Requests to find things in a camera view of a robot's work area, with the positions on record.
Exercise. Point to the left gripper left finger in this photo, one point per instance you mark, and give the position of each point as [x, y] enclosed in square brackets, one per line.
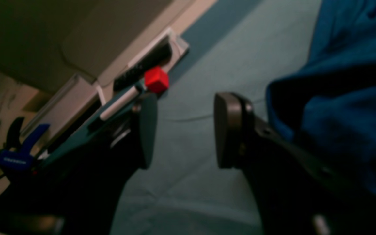
[77, 189]

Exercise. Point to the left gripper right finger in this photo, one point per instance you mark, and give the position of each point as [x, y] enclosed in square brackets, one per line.
[295, 192]

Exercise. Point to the dark blue t-shirt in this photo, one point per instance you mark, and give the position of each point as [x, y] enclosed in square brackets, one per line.
[328, 107]

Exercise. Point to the blue spring clamp bottom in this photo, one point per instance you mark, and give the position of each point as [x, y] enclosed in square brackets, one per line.
[17, 155]

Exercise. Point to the white marker pen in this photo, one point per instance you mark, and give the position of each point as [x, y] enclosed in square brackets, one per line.
[117, 105]

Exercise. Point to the black remote control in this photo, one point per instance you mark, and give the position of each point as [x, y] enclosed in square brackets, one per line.
[155, 58]

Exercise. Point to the red cube block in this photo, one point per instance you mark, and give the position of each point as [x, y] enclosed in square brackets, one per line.
[156, 80]

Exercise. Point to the light blue table cloth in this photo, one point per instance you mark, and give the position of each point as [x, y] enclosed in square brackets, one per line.
[236, 46]

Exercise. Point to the white flat box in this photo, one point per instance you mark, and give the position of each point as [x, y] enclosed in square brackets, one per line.
[179, 48]

